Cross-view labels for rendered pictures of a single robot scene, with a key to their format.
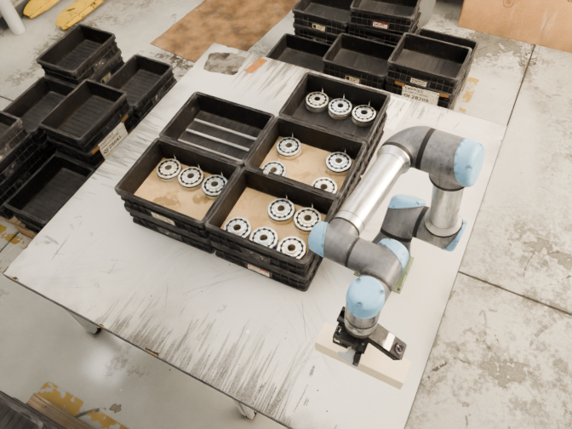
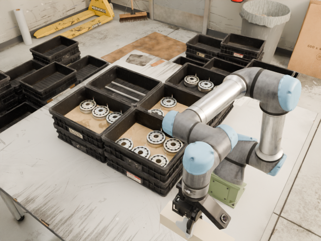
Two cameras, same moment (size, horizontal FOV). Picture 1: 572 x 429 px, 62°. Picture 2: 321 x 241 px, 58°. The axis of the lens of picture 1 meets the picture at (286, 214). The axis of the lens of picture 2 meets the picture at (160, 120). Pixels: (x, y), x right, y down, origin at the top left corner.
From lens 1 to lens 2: 0.37 m
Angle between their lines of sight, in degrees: 14
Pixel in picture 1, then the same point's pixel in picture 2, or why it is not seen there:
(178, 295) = (74, 187)
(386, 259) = (219, 135)
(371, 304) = (201, 159)
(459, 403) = not seen: outside the picture
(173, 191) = (87, 119)
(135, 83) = (84, 71)
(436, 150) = (265, 80)
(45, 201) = not seen: hidden behind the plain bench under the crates
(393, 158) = (233, 82)
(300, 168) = not seen: hidden behind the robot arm
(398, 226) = (236, 154)
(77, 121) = (43, 83)
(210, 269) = (101, 173)
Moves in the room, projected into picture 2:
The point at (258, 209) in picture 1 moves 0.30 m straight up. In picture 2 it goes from (141, 136) to (138, 93)
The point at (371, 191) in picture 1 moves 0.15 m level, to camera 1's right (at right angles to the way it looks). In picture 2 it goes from (214, 97) to (261, 99)
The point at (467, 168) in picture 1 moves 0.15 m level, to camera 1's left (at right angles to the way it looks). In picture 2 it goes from (288, 93) to (242, 92)
